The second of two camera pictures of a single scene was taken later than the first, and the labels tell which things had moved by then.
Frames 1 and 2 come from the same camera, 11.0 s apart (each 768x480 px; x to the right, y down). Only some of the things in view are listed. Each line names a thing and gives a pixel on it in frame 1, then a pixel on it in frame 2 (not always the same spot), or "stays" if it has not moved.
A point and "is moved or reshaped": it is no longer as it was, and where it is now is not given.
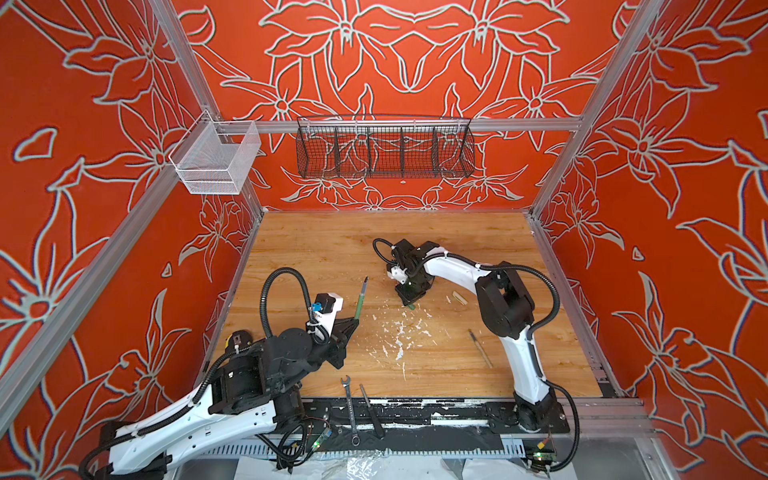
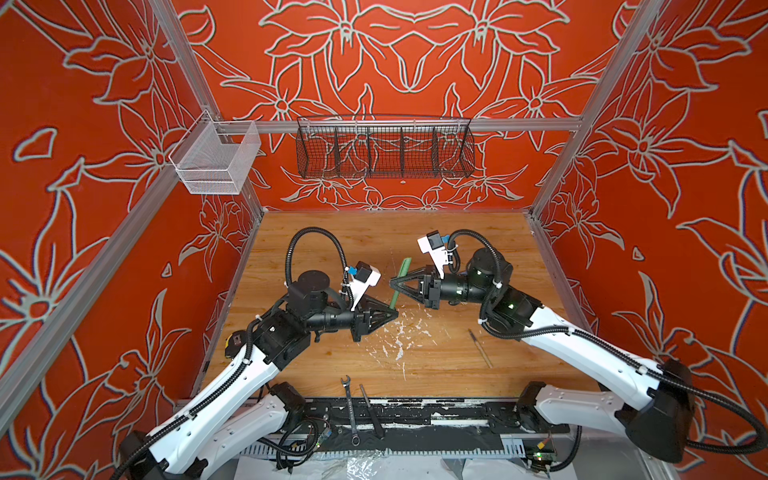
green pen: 360,299 is moved or reshaped
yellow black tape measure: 237,340 stays
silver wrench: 355,437 stays
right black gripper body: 412,289 to 446,290
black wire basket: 384,147 stays
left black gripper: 338,344 to 362,319
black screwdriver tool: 373,416 stays
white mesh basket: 213,156 stays
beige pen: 479,346 stays
